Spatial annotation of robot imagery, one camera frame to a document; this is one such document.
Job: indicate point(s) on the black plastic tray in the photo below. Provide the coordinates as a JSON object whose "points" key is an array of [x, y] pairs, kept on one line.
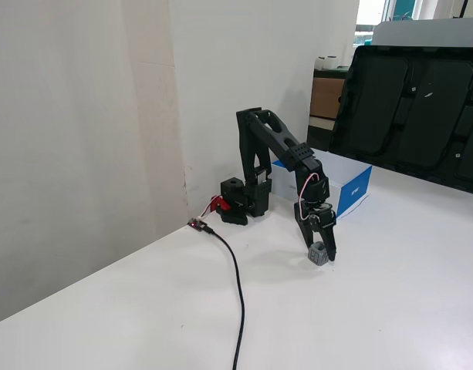
{"points": [[413, 112]]}

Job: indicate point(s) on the blue and white cardboard box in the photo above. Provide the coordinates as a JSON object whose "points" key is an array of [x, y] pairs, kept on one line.
{"points": [[353, 192]]}

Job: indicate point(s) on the white plastic container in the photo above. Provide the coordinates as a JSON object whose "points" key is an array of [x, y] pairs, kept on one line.
{"points": [[321, 62], [332, 62]]}

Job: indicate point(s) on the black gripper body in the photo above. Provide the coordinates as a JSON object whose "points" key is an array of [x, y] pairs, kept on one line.
{"points": [[320, 219]]}

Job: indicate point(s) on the red clamp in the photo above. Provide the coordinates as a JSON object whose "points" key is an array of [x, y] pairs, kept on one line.
{"points": [[220, 203]]}

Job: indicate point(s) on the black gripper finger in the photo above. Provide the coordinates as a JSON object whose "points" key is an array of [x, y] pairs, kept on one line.
{"points": [[330, 246], [303, 229]]}

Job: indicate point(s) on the gray curved panel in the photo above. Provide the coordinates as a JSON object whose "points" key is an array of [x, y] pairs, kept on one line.
{"points": [[425, 32]]}

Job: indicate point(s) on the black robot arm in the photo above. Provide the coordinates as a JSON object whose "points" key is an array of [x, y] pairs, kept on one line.
{"points": [[274, 131]]}

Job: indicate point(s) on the small controller board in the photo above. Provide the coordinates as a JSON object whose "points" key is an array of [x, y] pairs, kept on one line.
{"points": [[195, 224]]}

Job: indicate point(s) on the gray 3D printed block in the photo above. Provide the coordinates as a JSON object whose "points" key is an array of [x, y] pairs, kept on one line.
{"points": [[318, 255]]}

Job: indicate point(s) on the brown cardboard box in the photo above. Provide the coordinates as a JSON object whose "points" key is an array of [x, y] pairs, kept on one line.
{"points": [[326, 98]]}

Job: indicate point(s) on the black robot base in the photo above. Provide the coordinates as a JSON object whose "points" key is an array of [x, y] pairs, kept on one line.
{"points": [[236, 200]]}

